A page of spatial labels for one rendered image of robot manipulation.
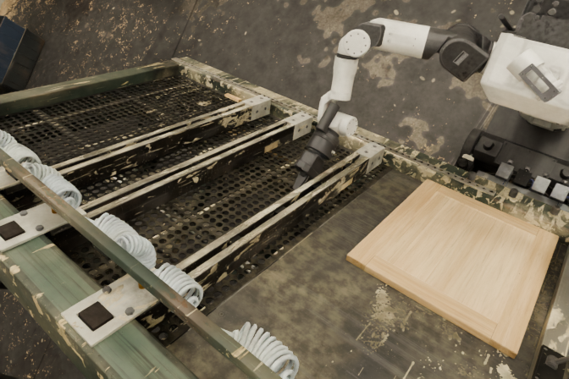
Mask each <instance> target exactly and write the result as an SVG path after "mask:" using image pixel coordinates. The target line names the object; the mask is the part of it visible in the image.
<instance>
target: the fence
mask: <svg viewBox="0 0 569 379"><path fill-rule="evenodd" d="M542 345H545V346H547V347H549V348H551V349H553V350H554V351H556V352H558V353H559V354H562V355H564V356H565V357H566V356H567V351H568V348H569V245H568V248H567V251H566V256H565V259H564V261H563V264H562V267H561V272H560V275H559V277H558V280H557V284H556V286H555V291H554V293H553V297H552V300H551V302H550V307H549V310H548V313H547V316H546V318H545V321H544V326H543V329H542V332H541V334H540V338H539V342H538V345H537V348H536V351H535V354H534V357H533V361H532V364H531V367H530V370H529V373H528V378H527V379H531V378H532V375H533V370H534V367H535V365H536V361H537V358H538V356H539V351H540V348H541V346H542Z"/></svg>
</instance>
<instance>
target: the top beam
mask: <svg viewBox="0 0 569 379"><path fill-rule="evenodd" d="M18 213H19V211H18V210H17V209H16V208H15V207H14V206H13V205H12V204H11V203H10V202H9V201H7V200H6V199H5V198H4V197H3V196H2V195H1V194H0V220H3V219H4V218H7V217H11V216H13V215H15V214H18ZM0 281H1V282H2V283H3V284H4V285H5V286H6V288H7V289H8V290H9V291H10V292H11V293H12V295H13V296H14V297H15V298H16V299H17V300H18V301H19V302H20V303H21V304H22V305H23V306H24V308H25V309H26V310H27V311H28V312H29V313H30V315H31V316H32V317H33V318H34V319H35V320H36V322H37V323H38V324H39V325H40V326H41V328H42V329H43V330H44V331H45V332H46V333H47V335H48V336H49V337H50V338H51V339H52V340H53V341H54V343H55V344H57V346H59V348H60V349H61V350H62V351H63V352H64V353H65V354H66V356H67V357H68V358H69V359H70V360H71V361H72V363H73V364H74V365H75V366H76V367H77V368H78V370H79V371H80V372H81V373H82V374H83V375H84V377H85V378H86V379H200V378H199V377H197V376H196V375H195V374H194V373H193V372H192V371H191V370H190V369H189V368H188V367H187V366H185V365H184V364H183V363H182V362H181V361H180V360H179V359H178V358H177V357H176V356H175V355H173V354H172V353H171V352H170V351H169V350H168V349H167V348H166V347H165V346H164V345H163V344H161V343H160V342H159V341H158V340H157V339H156V338H155V337H154V336H153V335H152V334H151V333H149V332H148V331H147V330H146V329H145V328H144V327H143V326H142V325H141V324H140V323H139V322H138V321H137V320H136V319H133V320H132V321H130V322H129V323H127V324H126V325H124V326H123V327H121V328H120V329H119V330H118V331H116V332H114V333H113V334H112V335H110V336H109V337H107V338H105V339H104V340H102V341H101V342H100V343H98V344H97V345H95V346H94V347H92V348H91V347H90V346H89V345H88V344H87V343H86V341H85V340H84V339H83V338H82V337H81V336H80V335H79V334H78V333H77V332H76V331H75V330H74V328H72V326H70V324H68V322H66V321H65V320H64V319H63V318H62V316H61V313H62V312H64V311H65V310H67V309H68V308H70V307H71V306H73V305H75V304H77V303H79V302H81V301H82V300H83V299H85V298H87V297H89V296H90V295H92V294H94V293H96V292H97V291H99V290H101V289H102V288H101V287H100V286H99V285H98V284H97V283H96V282H95V281H94V280H93V279H92V278H90V277H89V276H88V275H87V274H86V273H85V272H84V271H83V270H82V269H81V268H80V267H78V266H77V265H76V264H75V263H74V262H73V261H72V260H71V259H70V258H69V257H68V256H66V255H65V254H64V253H63V252H62V251H61V250H60V249H59V248H58V247H57V246H56V245H55V244H54V243H53V242H52V241H51V240H50V239H49V238H48V237H47V236H46V235H45V234H42V235H40V236H38V237H36V238H34V239H32V240H29V241H27V242H25V243H23V244H20V245H18V246H16V247H13V248H12V249H9V250H6V251H4V252H1V251H0Z"/></svg>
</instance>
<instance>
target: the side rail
mask: <svg viewBox="0 0 569 379"><path fill-rule="evenodd" d="M176 74H179V65H178V64H177V63H174V62H171V61H165V62H161V63H153V64H148V65H144V66H140V67H135V68H131V69H124V70H120V71H115V72H111V73H106V74H99V75H94V76H90V77H86V78H82V79H77V80H70V81H65V82H61V83H57V84H52V85H45V86H41V87H36V88H32V89H28V90H23V91H16V92H11V93H8V94H3V95H0V116H3V115H8V114H11V113H17V112H22V111H25V110H29V109H32V108H36V107H43V106H46V105H50V104H54V103H58V102H64V101H67V100H72V99H75V98H79V97H83V96H89V95H93V94H97V93H100V92H104V91H110V90H114V89H118V88H122V87H126V86H129V85H136V84H140V83H143V82H147V81H151V80H157V79H161V78H164V77H169V76H172V75H176Z"/></svg>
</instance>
